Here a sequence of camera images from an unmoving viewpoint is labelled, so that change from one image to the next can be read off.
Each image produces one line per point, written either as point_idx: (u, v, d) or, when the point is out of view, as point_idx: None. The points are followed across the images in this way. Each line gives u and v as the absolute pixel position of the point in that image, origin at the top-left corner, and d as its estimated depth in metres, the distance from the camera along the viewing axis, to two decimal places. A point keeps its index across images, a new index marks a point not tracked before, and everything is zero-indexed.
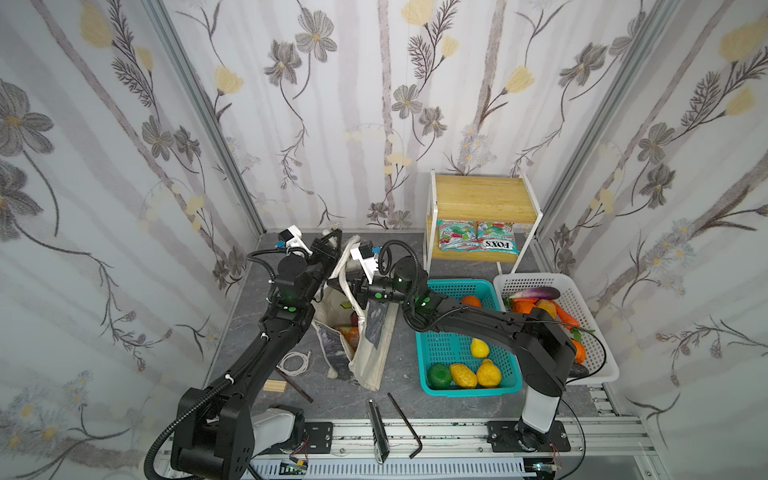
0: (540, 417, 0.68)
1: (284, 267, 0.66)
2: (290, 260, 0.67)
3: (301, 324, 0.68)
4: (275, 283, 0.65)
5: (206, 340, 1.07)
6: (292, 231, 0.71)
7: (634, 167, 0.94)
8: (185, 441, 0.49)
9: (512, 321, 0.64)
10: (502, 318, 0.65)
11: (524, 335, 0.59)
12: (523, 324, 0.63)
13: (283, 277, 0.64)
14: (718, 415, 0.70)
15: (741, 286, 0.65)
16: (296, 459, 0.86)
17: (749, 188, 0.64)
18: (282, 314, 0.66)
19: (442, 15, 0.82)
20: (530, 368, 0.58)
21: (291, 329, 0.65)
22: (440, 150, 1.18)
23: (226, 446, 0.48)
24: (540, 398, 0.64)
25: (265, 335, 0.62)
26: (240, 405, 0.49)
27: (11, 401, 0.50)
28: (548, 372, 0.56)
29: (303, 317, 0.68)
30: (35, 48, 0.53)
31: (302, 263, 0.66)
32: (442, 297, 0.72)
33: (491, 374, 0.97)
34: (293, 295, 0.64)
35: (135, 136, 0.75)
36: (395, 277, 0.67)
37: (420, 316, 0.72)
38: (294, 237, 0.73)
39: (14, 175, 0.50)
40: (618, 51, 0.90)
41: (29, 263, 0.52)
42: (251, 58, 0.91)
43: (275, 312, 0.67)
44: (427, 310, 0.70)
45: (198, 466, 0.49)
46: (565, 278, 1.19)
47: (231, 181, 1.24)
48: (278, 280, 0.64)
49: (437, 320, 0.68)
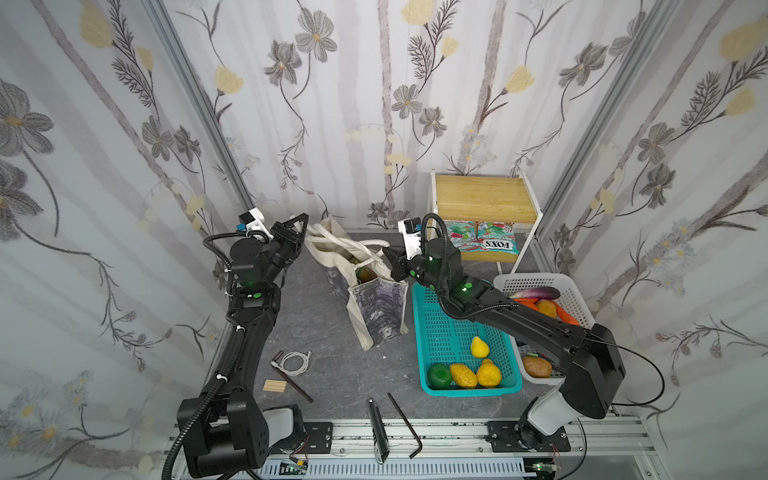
0: (546, 418, 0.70)
1: (238, 256, 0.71)
2: (242, 247, 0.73)
3: (272, 307, 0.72)
4: (233, 271, 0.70)
5: (206, 339, 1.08)
6: (253, 213, 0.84)
7: (633, 167, 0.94)
8: (198, 450, 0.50)
9: (569, 334, 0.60)
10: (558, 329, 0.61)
11: (582, 353, 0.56)
12: (582, 341, 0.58)
13: (241, 262, 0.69)
14: (718, 415, 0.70)
15: (741, 286, 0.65)
16: (296, 459, 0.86)
17: (749, 188, 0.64)
18: (249, 304, 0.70)
19: (443, 15, 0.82)
20: (575, 385, 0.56)
21: (263, 313, 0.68)
22: (440, 150, 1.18)
23: (245, 437, 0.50)
24: (561, 407, 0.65)
25: (241, 327, 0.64)
26: (243, 397, 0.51)
27: (11, 401, 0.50)
28: (595, 393, 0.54)
29: (271, 298, 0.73)
30: (35, 48, 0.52)
31: (253, 246, 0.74)
32: (485, 290, 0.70)
33: (491, 374, 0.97)
34: (253, 278, 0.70)
35: (135, 135, 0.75)
36: (427, 254, 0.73)
37: (457, 302, 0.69)
38: (255, 221, 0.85)
39: (14, 176, 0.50)
40: (618, 51, 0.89)
41: (29, 263, 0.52)
42: (251, 58, 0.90)
43: (241, 302, 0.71)
44: (467, 298, 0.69)
45: (221, 464, 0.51)
46: (565, 278, 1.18)
47: (231, 181, 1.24)
48: (234, 267, 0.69)
49: (478, 311, 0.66)
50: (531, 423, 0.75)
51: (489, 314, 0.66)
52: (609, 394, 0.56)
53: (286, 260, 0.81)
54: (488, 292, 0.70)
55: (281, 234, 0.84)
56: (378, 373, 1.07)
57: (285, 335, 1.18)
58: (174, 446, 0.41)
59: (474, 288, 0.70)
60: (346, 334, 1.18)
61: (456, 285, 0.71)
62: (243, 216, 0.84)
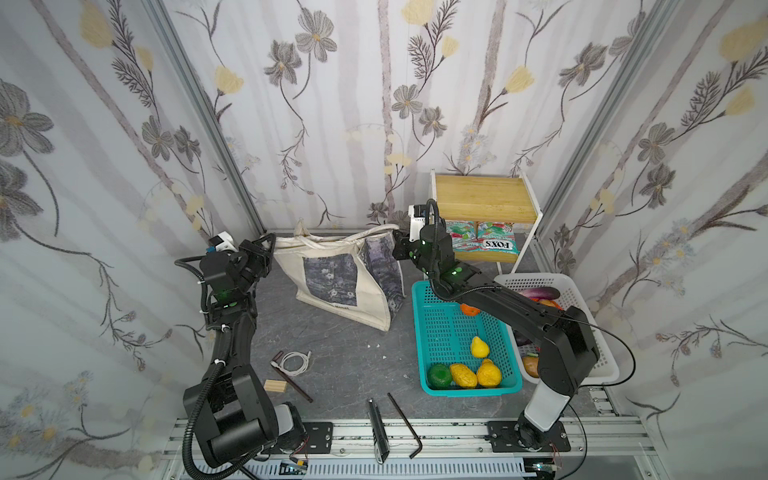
0: (539, 411, 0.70)
1: (207, 267, 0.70)
2: (210, 258, 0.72)
3: (250, 311, 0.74)
4: (206, 282, 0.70)
5: (206, 339, 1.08)
6: (221, 236, 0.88)
7: (634, 167, 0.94)
8: (210, 434, 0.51)
9: (546, 313, 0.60)
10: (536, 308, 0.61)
11: (556, 330, 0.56)
12: (556, 319, 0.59)
13: (209, 274, 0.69)
14: (717, 415, 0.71)
15: (741, 286, 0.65)
16: (296, 459, 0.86)
17: (749, 188, 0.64)
18: (227, 311, 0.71)
19: (442, 15, 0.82)
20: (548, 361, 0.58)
21: (243, 317, 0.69)
22: (440, 150, 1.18)
23: (255, 405, 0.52)
24: (549, 395, 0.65)
25: (226, 325, 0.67)
26: (245, 369, 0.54)
27: (11, 401, 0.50)
28: (565, 368, 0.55)
29: (248, 304, 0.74)
30: (35, 48, 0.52)
31: (221, 257, 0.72)
32: (474, 273, 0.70)
33: (492, 374, 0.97)
34: (226, 288, 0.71)
35: (135, 135, 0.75)
36: (421, 239, 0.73)
37: (446, 284, 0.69)
38: (224, 241, 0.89)
39: (14, 176, 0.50)
40: (618, 51, 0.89)
41: (28, 263, 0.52)
42: (251, 58, 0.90)
43: (219, 314, 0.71)
44: (456, 280, 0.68)
45: (238, 445, 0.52)
46: (565, 278, 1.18)
47: (231, 181, 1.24)
48: (208, 277, 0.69)
49: (465, 293, 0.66)
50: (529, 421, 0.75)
51: (474, 295, 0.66)
52: (582, 372, 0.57)
53: (256, 274, 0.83)
54: (475, 276, 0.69)
55: (250, 249, 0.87)
56: (378, 373, 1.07)
57: (285, 335, 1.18)
58: (186, 435, 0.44)
59: (464, 272, 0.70)
60: (346, 334, 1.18)
61: (446, 269, 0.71)
62: (212, 240, 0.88)
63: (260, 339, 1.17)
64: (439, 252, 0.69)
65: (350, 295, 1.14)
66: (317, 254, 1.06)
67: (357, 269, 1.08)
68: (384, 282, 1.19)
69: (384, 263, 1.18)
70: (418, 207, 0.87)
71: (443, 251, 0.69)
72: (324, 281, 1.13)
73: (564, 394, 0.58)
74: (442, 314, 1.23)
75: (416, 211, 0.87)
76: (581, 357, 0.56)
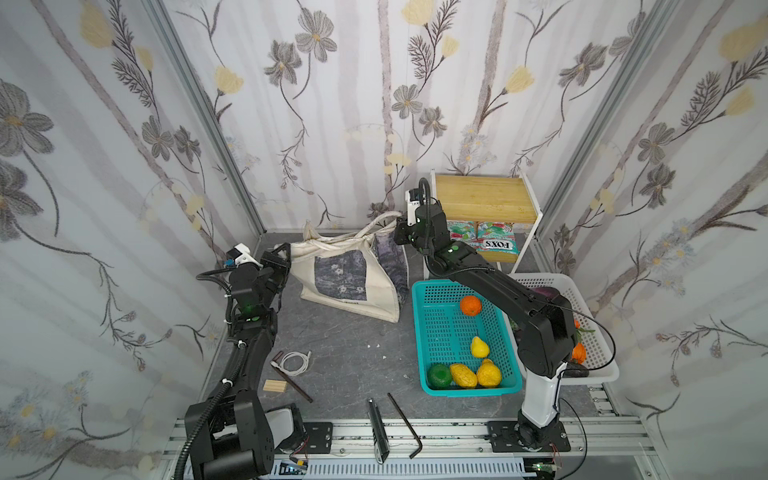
0: (536, 409, 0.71)
1: (236, 281, 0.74)
2: (238, 273, 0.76)
3: (270, 329, 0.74)
4: (232, 296, 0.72)
5: (206, 339, 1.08)
6: (240, 248, 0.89)
7: (634, 167, 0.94)
8: (204, 458, 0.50)
9: (534, 298, 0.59)
10: (524, 292, 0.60)
11: (540, 315, 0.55)
12: (544, 305, 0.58)
13: (236, 288, 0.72)
14: (717, 415, 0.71)
15: (741, 286, 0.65)
16: (296, 459, 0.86)
17: (749, 188, 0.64)
18: (248, 326, 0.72)
19: (442, 15, 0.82)
20: (527, 342, 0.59)
21: (264, 335, 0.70)
22: (440, 150, 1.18)
23: (251, 435, 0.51)
24: (537, 384, 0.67)
25: (243, 342, 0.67)
26: (247, 396, 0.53)
27: (11, 401, 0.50)
28: (544, 351, 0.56)
29: (270, 321, 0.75)
30: (35, 48, 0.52)
31: (250, 271, 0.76)
32: (470, 253, 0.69)
33: (491, 374, 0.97)
34: (251, 302, 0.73)
35: (135, 136, 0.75)
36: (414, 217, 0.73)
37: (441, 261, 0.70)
38: (243, 254, 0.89)
39: (14, 176, 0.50)
40: (618, 51, 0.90)
41: (29, 264, 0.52)
42: (251, 58, 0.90)
43: (240, 327, 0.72)
44: (451, 259, 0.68)
45: (229, 472, 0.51)
46: (565, 277, 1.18)
47: (231, 181, 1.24)
48: (235, 291, 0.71)
49: (458, 271, 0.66)
50: (528, 418, 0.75)
51: (465, 275, 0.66)
52: (560, 356, 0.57)
53: (278, 283, 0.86)
54: (470, 256, 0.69)
55: (271, 260, 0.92)
56: (378, 373, 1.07)
57: (285, 335, 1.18)
58: (182, 452, 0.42)
59: (459, 251, 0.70)
60: (346, 334, 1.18)
61: (441, 247, 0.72)
62: (230, 252, 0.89)
63: None
64: (433, 229, 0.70)
65: (359, 291, 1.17)
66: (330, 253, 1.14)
67: (366, 265, 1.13)
68: (391, 275, 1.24)
69: (392, 257, 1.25)
70: (413, 192, 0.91)
71: (437, 227, 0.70)
72: (333, 278, 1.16)
73: (540, 374, 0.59)
74: (443, 315, 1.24)
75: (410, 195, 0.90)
76: (559, 341, 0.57)
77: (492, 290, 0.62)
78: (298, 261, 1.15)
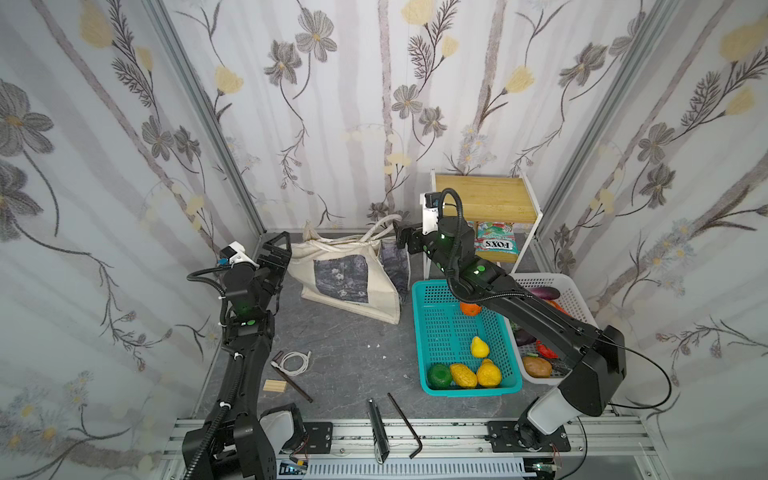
0: (549, 421, 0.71)
1: (231, 282, 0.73)
2: (233, 274, 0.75)
3: (266, 333, 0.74)
4: (227, 298, 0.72)
5: (206, 339, 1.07)
6: (233, 247, 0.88)
7: (634, 167, 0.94)
8: None
9: (581, 332, 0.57)
10: (570, 325, 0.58)
11: (595, 353, 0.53)
12: (594, 340, 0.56)
13: (232, 289, 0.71)
14: (717, 415, 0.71)
15: (741, 286, 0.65)
16: (296, 459, 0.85)
17: (749, 188, 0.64)
18: (244, 331, 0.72)
19: (443, 15, 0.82)
20: (574, 381, 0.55)
21: (260, 341, 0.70)
22: (440, 150, 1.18)
23: (252, 461, 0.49)
24: (561, 405, 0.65)
25: (240, 353, 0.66)
26: (248, 421, 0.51)
27: (11, 401, 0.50)
28: (597, 393, 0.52)
29: (266, 323, 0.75)
30: (35, 48, 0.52)
31: (245, 272, 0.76)
32: (499, 276, 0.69)
33: (491, 374, 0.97)
34: (246, 305, 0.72)
35: (135, 136, 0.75)
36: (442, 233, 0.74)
37: (466, 284, 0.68)
38: (238, 253, 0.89)
39: (14, 176, 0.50)
40: (618, 51, 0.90)
41: (29, 264, 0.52)
42: (251, 58, 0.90)
43: (236, 331, 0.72)
44: (478, 282, 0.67)
45: None
46: (565, 278, 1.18)
47: (231, 181, 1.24)
48: (230, 293, 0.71)
49: (490, 297, 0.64)
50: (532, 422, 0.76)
51: (501, 301, 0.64)
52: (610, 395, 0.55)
53: (274, 284, 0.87)
54: (500, 279, 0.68)
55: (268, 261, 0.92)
56: (378, 373, 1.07)
57: (285, 335, 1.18)
58: None
59: (487, 271, 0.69)
60: (346, 334, 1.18)
61: (467, 267, 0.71)
62: (225, 250, 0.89)
63: None
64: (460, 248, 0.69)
65: (361, 295, 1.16)
66: (331, 255, 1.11)
67: (367, 269, 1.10)
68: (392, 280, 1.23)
69: (396, 262, 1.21)
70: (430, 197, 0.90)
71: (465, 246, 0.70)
72: (334, 281, 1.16)
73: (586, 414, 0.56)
74: (443, 315, 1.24)
75: (427, 201, 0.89)
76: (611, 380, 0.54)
77: (533, 321, 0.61)
78: (299, 261, 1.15)
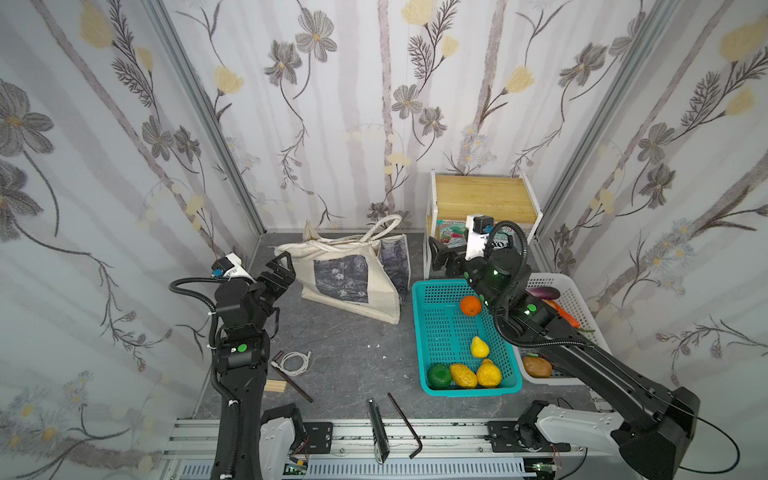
0: (559, 434, 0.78)
1: (223, 295, 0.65)
2: (226, 287, 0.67)
3: (261, 357, 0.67)
4: (218, 313, 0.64)
5: (206, 340, 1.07)
6: (231, 259, 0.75)
7: (634, 167, 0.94)
8: None
9: (651, 394, 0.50)
10: (638, 384, 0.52)
11: (672, 420, 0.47)
12: (667, 404, 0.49)
13: (223, 304, 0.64)
14: (718, 415, 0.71)
15: (741, 286, 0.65)
16: (296, 459, 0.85)
17: (749, 188, 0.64)
18: (235, 359, 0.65)
19: (443, 15, 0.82)
20: (645, 449, 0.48)
21: (254, 375, 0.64)
22: (440, 150, 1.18)
23: None
24: (593, 436, 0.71)
25: (235, 400, 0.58)
26: None
27: (11, 401, 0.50)
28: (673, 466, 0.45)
29: (260, 346, 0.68)
30: (35, 48, 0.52)
31: (240, 286, 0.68)
32: (552, 317, 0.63)
33: (491, 374, 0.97)
34: (236, 322, 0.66)
35: (135, 136, 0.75)
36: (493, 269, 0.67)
37: (516, 324, 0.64)
38: (235, 265, 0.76)
39: (14, 175, 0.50)
40: (618, 51, 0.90)
41: (29, 264, 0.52)
42: (251, 58, 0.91)
43: (226, 359, 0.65)
44: (529, 323, 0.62)
45: None
46: (565, 278, 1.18)
47: (231, 181, 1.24)
48: (220, 308, 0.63)
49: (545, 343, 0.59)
50: (540, 428, 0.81)
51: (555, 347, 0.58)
52: None
53: (269, 303, 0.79)
54: (554, 322, 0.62)
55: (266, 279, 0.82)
56: (378, 373, 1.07)
57: (285, 335, 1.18)
58: None
59: (539, 313, 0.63)
60: (346, 334, 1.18)
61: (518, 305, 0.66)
62: (221, 260, 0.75)
63: None
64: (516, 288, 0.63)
65: (361, 294, 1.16)
66: (331, 256, 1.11)
67: (367, 269, 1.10)
68: (392, 280, 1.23)
69: (396, 262, 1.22)
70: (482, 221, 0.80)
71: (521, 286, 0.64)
72: (334, 281, 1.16)
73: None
74: (443, 315, 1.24)
75: (476, 227, 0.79)
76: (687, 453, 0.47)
77: (594, 374, 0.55)
78: (299, 261, 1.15)
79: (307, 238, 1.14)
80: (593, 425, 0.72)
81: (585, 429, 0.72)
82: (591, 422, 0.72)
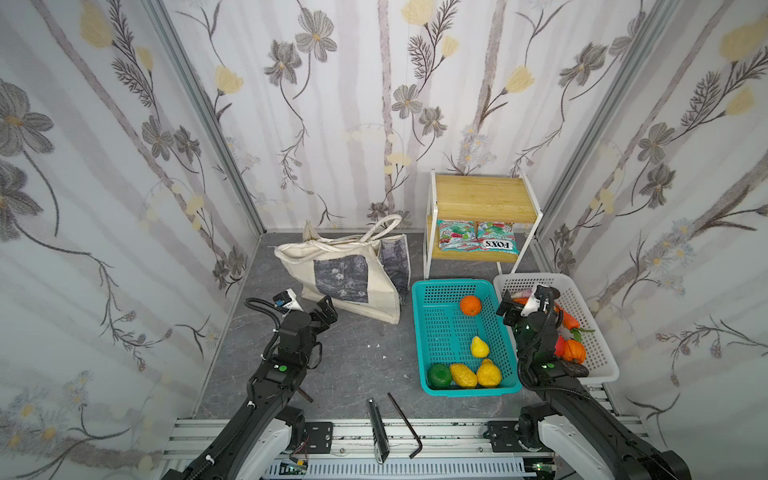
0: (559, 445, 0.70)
1: (288, 320, 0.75)
2: (292, 313, 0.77)
3: (290, 387, 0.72)
4: (279, 333, 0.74)
5: (206, 340, 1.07)
6: (289, 293, 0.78)
7: (634, 167, 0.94)
8: None
9: (632, 443, 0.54)
10: (623, 433, 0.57)
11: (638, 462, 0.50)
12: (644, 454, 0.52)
13: (285, 328, 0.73)
14: (718, 416, 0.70)
15: (741, 286, 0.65)
16: (296, 459, 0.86)
17: (749, 188, 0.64)
18: (272, 376, 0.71)
19: (443, 15, 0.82)
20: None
21: (279, 393, 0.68)
22: (440, 150, 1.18)
23: None
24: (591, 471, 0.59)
25: (252, 401, 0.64)
26: None
27: (11, 401, 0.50)
28: None
29: (294, 376, 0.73)
30: (35, 48, 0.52)
31: (304, 317, 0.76)
32: (565, 375, 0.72)
33: (491, 374, 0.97)
34: (289, 347, 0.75)
35: (135, 136, 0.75)
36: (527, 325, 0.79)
37: (534, 375, 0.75)
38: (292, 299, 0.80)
39: (14, 175, 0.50)
40: (618, 51, 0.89)
41: (28, 263, 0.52)
42: (251, 59, 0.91)
43: (265, 371, 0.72)
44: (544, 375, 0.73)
45: None
46: (565, 278, 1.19)
47: (231, 182, 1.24)
48: (282, 330, 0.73)
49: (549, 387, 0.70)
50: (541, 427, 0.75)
51: (558, 394, 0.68)
52: None
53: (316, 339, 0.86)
54: (565, 378, 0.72)
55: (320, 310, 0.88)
56: (378, 373, 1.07)
57: None
58: None
59: (555, 369, 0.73)
60: (346, 334, 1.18)
61: (540, 359, 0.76)
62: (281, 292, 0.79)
63: (260, 340, 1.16)
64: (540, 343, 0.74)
65: (361, 294, 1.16)
66: (330, 256, 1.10)
67: (367, 269, 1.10)
68: (392, 280, 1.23)
69: (396, 262, 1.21)
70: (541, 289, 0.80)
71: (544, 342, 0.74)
72: (334, 282, 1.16)
73: None
74: (443, 315, 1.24)
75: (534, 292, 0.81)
76: None
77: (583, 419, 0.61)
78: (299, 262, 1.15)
79: (306, 238, 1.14)
80: (598, 464, 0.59)
81: (589, 466, 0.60)
82: (598, 460, 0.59)
